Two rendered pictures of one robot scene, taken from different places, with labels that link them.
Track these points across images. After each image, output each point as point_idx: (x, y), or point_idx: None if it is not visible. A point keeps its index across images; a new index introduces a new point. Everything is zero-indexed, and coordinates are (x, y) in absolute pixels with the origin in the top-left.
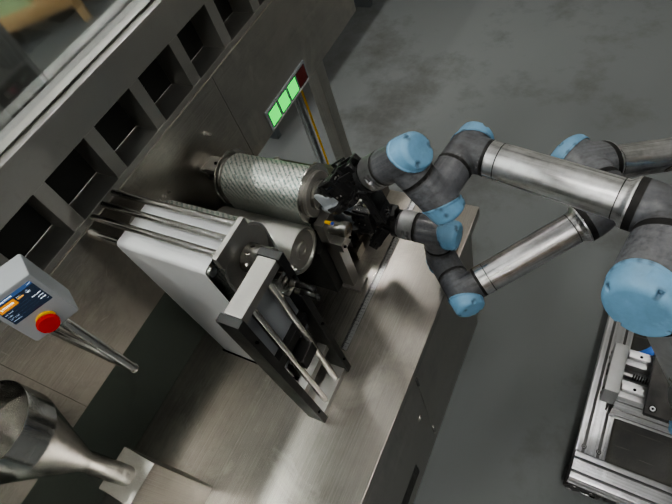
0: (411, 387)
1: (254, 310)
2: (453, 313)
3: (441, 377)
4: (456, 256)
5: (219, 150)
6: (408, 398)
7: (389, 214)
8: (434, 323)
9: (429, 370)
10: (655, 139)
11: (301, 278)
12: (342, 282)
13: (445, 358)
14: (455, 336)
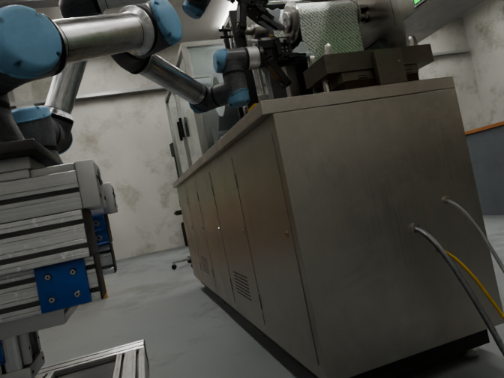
0: (219, 148)
1: (225, 26)
2: (265, 209)
3: (262, 259)
4: (220, 85)
5: (373, 3)
6: (232, 176)
7: (237, 28)
8: (228, 133)
9: (246, 203)
10: (90, 18)
11: None
12: None
13: (263, 247)
14: (274, 256)
